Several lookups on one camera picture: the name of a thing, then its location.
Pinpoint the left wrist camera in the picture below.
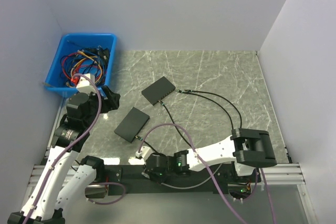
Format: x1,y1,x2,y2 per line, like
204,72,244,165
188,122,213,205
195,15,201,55
71,74,97,94

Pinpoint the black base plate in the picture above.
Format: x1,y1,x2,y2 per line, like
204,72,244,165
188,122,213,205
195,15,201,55
95,164,253,198

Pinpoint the yellow ethernet cable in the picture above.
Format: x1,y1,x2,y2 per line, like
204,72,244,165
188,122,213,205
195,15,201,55
65,49,106,87

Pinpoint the black network switch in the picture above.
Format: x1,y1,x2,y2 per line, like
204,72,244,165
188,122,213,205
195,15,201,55
114,107,150,143
141,76,176,105

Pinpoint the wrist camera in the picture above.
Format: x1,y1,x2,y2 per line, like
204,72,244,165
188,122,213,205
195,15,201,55
135,146,153,161
71,74,97,94

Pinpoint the blue ethernet cable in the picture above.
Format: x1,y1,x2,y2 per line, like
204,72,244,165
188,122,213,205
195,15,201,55
62,47,110,86

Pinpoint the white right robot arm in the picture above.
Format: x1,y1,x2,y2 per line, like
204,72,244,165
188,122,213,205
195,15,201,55
135,128,277,184

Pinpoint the grey ethernet cable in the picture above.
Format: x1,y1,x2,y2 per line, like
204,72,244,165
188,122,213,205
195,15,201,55
141,163,224,189

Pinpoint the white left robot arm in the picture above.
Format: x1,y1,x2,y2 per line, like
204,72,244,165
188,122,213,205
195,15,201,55
7,86,120,223

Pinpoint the aluminium rail frame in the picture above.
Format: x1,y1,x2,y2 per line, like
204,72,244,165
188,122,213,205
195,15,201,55
8,98,305,223

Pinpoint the black cable with teal plug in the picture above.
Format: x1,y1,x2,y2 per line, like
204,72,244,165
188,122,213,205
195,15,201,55
135,100,194,156

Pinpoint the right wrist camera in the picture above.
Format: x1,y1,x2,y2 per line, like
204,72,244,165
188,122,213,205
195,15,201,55
135,146,153,161

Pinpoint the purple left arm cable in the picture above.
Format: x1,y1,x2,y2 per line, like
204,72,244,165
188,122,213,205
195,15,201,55
22,74,127,224

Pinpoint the red ethernet cable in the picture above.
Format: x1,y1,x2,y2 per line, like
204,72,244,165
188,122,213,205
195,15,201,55
61,53,106,87

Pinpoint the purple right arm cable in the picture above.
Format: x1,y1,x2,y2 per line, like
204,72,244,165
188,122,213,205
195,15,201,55
138,123,279,224

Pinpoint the blue plastic bin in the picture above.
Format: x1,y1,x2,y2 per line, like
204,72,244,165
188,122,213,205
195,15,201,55
44,33,117,98

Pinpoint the black cable in bin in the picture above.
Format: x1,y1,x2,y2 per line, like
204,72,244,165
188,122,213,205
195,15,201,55
60,44,111,86

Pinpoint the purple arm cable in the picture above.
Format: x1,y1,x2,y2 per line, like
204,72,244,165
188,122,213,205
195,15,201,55
22,74,127,224
138,123,279,224

